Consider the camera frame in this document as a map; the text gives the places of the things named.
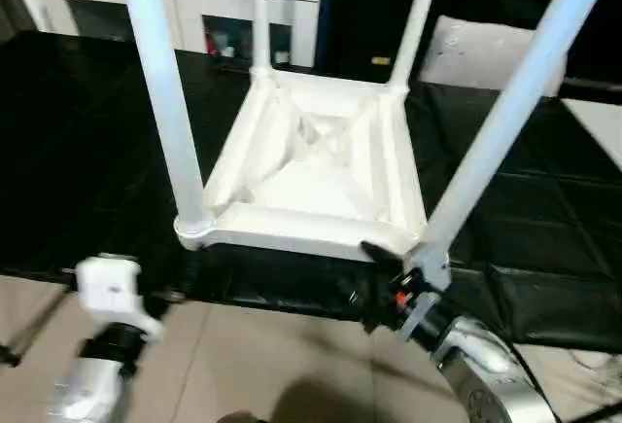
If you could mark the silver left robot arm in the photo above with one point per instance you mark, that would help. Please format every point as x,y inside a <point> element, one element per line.
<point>87,384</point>

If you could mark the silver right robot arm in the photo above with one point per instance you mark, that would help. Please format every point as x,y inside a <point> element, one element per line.
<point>486,374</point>

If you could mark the black stand leg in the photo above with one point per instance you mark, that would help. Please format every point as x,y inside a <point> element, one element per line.
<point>597,413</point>
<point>9,356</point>

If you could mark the black table mat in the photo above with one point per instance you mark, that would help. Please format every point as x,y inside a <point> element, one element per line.
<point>73,151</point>

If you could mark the small tan label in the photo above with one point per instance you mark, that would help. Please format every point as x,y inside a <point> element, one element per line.
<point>382,60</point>

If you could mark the black cabinet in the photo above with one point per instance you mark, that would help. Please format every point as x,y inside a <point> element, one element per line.
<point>359,5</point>

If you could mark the white flat board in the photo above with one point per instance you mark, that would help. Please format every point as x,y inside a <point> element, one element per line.
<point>602,126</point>

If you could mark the white cabinet with glass doors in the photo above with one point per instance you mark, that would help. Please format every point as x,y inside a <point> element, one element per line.
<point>194,0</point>

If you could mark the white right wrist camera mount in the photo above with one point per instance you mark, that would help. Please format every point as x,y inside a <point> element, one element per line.
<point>435,272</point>

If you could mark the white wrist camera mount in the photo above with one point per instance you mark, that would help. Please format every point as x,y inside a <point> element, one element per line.
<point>435,272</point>
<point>107,287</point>

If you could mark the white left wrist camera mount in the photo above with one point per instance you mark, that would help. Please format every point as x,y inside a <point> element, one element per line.
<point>107,287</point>

